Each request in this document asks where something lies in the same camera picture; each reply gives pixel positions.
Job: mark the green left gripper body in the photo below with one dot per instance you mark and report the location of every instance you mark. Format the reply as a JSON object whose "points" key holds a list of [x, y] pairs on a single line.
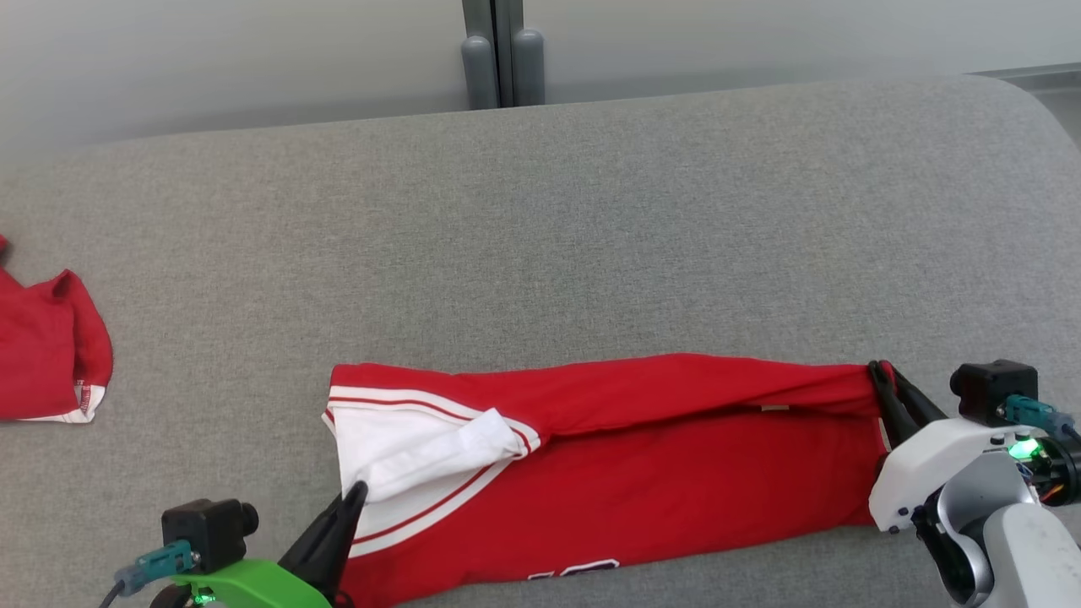
{"points": [[245, 587]]}

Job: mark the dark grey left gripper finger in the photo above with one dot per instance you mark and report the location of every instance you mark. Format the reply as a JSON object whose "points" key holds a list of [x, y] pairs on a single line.
{"points": [[353, 528], [325, 540]]}

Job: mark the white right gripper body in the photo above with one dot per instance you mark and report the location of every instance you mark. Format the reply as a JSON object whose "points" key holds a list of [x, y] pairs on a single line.
{"points": [[929, 460]]}

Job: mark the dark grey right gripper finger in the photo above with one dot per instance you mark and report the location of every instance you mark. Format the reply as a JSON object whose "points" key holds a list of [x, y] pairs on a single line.
{"points": [[891, 418], [916, 409]]}

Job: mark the red white jersey shirt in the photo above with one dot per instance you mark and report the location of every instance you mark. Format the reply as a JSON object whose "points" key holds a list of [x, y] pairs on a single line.
{"points": [[676, 473]]}

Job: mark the red shorts with white trim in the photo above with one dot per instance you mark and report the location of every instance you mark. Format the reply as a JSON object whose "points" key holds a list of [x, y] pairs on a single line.
{"points": [[42, 355]]}

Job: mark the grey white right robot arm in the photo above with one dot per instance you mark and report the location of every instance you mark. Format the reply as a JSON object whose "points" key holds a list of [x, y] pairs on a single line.
{"points": [[1030, 557]]}

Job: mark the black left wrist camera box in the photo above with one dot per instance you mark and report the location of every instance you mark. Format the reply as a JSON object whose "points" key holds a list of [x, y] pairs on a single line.
{"points": [[203, 532]]}

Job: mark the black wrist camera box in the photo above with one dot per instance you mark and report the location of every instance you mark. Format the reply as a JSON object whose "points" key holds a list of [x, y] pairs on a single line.
{"points": [[203, 532], [992, 388]]}

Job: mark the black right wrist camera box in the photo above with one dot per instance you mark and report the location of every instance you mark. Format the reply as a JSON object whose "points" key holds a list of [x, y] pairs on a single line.
{"points": [[992, 388]]}

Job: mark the grey partition base rail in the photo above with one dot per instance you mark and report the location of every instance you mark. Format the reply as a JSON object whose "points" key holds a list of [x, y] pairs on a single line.
{"points": [[1030, 74]]}

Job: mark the grey double partition post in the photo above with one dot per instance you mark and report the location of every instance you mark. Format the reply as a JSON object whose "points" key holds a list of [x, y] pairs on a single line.
{"points": [[502, 51]]}

